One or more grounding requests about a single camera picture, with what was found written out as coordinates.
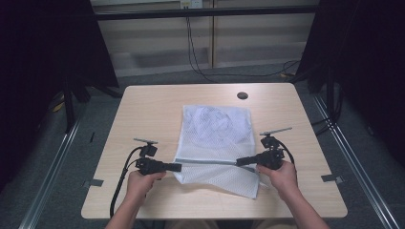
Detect black floor cables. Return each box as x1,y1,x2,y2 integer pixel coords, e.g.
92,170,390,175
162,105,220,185
310,116,339,137

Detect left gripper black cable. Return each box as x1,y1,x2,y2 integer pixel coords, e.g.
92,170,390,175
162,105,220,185
109,146,145,219

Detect white wall socket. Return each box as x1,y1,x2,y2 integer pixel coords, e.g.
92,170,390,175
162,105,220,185
180,0,204,10

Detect person's right hand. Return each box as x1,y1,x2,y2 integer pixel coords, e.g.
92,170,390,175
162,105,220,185
256,160,299,196

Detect black horizontal bar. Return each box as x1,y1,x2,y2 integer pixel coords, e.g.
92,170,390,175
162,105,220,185
95,5,320,21

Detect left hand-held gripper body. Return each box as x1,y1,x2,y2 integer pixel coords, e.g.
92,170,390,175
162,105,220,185
133,137,166,176

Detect black curtain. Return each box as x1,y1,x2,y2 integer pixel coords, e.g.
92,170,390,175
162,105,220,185
294,0,405,168
0,0,119,192

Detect person's leg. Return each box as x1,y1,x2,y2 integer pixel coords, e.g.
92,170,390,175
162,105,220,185
163,219,221,229
252,219,290,229

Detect person's right leg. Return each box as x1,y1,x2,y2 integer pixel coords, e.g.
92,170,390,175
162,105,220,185
252,219,290,229

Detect white mesh laundry bag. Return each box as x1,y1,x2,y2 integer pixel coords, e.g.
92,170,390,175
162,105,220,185
173,104,270,200

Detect black hanging wall cable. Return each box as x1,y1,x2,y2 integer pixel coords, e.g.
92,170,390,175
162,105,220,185
185,16,301,84

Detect person's left leg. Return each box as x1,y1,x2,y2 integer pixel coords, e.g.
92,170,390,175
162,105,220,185
163,219,221,229

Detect black metal stand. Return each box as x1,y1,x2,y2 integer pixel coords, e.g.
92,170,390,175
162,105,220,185
62,77,76,134

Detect person's left hand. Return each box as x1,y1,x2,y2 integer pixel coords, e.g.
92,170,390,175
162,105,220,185
126,171,166,199

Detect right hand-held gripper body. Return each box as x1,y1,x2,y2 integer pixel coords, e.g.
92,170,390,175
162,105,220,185
256,127,293,171

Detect white crumpled cloth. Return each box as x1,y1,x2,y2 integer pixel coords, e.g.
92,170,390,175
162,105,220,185
184,106,253,146

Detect grey tape piece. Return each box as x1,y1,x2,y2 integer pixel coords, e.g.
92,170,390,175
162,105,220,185
320,174,345,185
81,178,105,189

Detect aluminium floor rail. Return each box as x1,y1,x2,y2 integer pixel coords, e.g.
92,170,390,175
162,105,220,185
312,94,401,229
18,118,82,229

